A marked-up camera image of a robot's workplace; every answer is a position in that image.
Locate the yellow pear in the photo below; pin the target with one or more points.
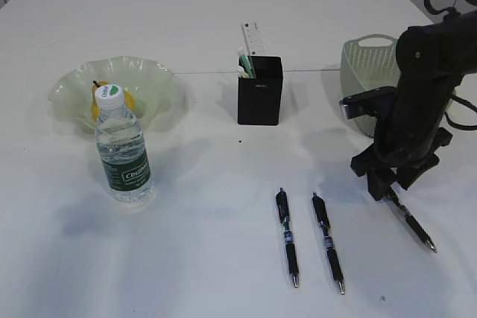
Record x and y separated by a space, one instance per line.
130 100

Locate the clear water bottle green label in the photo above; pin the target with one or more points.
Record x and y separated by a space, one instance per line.
121 146

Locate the transparent plastic ruler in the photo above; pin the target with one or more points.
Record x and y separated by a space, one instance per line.
252 39

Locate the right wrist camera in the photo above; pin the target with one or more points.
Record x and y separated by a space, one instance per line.
375 103

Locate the green wavy glass plate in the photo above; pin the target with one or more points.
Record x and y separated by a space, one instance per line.
160 96

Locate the teal green pen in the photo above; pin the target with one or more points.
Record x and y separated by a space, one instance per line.
245 63

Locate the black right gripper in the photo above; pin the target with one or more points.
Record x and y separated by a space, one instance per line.
404 143

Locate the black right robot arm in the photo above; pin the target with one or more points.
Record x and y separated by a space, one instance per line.
455 40

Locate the black gel pen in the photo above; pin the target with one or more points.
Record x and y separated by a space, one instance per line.
288 237
411 221
329 245

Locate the black square pen holder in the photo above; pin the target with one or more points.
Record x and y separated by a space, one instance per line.
259 98

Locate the green plastic woven basket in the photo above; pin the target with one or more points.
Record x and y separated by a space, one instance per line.
366 68

